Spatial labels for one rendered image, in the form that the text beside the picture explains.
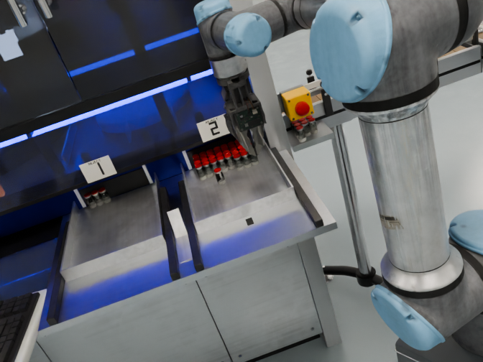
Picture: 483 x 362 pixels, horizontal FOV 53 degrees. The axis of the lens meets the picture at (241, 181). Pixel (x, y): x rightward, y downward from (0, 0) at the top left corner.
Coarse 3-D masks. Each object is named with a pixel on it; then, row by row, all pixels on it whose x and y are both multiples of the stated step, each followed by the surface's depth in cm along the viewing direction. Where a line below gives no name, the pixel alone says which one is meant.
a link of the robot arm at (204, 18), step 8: (208, 0) 97; (216, 0) 95; (224, 0) 94; (200, 8) 95; (208, 8) 94; (216, 8) 94; (224, 8) 94; (232, 8) 97; (200, 16) 95; (208, 16) 94; (216, 16) 102; (200, 24) 96; (208, 24) 94; (200, 32) 99; (208, 32) 95; (208, 40) 96; (208, 48) 99; (216, 48) 98; (208, 56) 101; (216, 56) 99; (224, 56) 98; (232, 56) 99
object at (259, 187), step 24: (264, 144) 145; (264, 168) 138; (192, 192) 138; (216, 192) 134; (240, 192) 131; (264, 192) 127; (288, 192) 120; (192, 216) 121; (216, 216) 119; (240, 216) 121
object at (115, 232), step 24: (144, 192) 146; (72, 216) 140; (96, 216) 142; (120, 216) 138; (144, 216) 134; (72, 240) 133; (96, 240) 131; (120, 240) 128; (144, 240) 118; (72, 264) 125; (96, 264) 119
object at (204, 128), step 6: (222, 114) 135; (210, 120) 135; (216, 120) 135; (222, 120) 136; (198, 126) 135; (204, 126) 136; (210, 126) 136; (222, 126) 137; (204, 132) 136; (210, 132) 137; (222, 132) 137; (228, 132) 138; (204, 138) 137; (210, 138) 137
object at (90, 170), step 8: (96, 160) 134; (104, 160) 134; (80, 168) 134; (88, 168) 134; (96, 168) 135; (104, 168) 135; (112, 168) 136; (88, 176) 135; (96, 176) 136; (104, 176) 136
